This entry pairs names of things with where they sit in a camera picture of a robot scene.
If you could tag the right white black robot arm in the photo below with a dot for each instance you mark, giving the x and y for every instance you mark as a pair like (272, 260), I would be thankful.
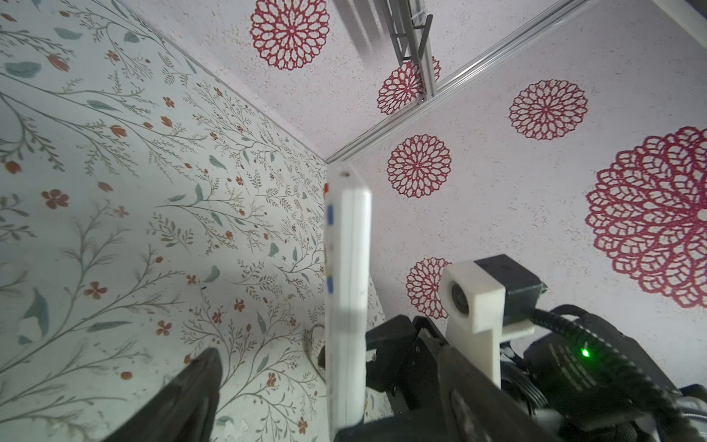
(579, 382)

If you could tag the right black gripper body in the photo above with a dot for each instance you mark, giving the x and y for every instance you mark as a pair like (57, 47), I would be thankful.
(392, 358)

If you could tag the dark grey wall shelf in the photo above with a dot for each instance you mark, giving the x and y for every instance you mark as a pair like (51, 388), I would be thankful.
(409, 23)

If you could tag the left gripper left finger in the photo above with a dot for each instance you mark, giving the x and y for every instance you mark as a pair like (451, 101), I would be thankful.
(184, 410)

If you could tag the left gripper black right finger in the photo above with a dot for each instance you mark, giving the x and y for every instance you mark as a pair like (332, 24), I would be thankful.
(473, 409)

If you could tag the white remote control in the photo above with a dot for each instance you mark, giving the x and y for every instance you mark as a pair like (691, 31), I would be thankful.
(347, 230)

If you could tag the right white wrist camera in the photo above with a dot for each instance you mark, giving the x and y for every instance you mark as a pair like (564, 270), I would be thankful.
(488, 302)

